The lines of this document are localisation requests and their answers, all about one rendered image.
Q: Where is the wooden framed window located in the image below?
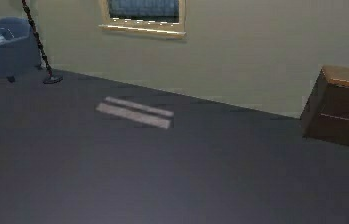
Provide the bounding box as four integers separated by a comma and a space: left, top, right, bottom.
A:
98, 0, 187, 40

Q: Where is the black twisted floor lamp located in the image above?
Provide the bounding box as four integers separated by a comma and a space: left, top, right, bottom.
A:
21, 0, 64, 85

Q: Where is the brown wooden chest of drawers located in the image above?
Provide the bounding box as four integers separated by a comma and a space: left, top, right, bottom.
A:
299, 64, 349, 151

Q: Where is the blue armchair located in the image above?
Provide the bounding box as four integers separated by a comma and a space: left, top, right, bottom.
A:
0, 16, 43, 84

